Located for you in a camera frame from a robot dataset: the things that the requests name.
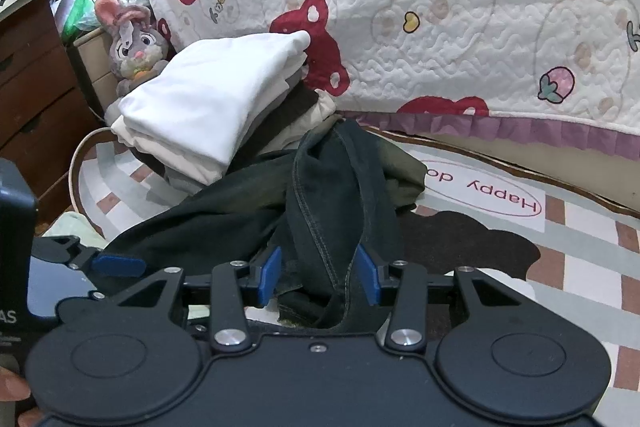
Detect bear print quilt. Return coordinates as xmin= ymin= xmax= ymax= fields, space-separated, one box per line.
xmin=145 ymin=0 xmax=640 ymax=162

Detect pale green cloth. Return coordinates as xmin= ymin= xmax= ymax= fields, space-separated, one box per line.
xmin=44 ymin=211 xmax=106 ymax=253

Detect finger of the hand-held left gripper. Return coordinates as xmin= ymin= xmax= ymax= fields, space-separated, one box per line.
xmin=31 ymin=234 xmax=147 ymax=278

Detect wooden drawer cabinet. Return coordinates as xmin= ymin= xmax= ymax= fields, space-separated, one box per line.
xmin=0 ymin=0 xmax=103 ymax=228

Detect checkered bed mat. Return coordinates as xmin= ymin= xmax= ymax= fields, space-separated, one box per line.
xmin=70 ymin=127 xmax=640 ymax=427

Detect cream folded garment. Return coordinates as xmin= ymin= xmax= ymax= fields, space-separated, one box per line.
xmin=111 ymin=89 xmax=337 ymax=188

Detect beige nightstand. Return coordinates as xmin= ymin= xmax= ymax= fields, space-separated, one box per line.
xmin=67 ymin=27 xmax=121 ymax=128

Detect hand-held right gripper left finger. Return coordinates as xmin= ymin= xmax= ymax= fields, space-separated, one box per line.
xmin=116 ymin=247 xmax=282 ymax=354

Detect grey plush rabbit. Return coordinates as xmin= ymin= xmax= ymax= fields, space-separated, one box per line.
xmin=95 ymin=0 xmax=171 ymax=98

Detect white folded garment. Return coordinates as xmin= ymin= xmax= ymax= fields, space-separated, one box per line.
xmin=119 ymin=29 xmax=312 ymax=185

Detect dark brown folded garment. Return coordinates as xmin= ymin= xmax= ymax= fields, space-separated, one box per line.
xmin=250 ymin=79 xmax=326 ymax=152

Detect person's left hand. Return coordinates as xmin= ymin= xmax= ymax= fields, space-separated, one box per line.
xmin=0 ymin=367 xmax=32 ymax=427

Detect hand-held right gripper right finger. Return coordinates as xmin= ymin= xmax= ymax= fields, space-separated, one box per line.
xmin=356 ymin=244 xmax=526 ymax=353

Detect beige mattress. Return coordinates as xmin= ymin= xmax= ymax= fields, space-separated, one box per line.
xmin=360 ymin=122 xmax=640 ymax=218

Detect dark denim jeans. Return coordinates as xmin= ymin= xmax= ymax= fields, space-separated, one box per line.
xmin=102 ymin=119 xmax=428 ymax=333

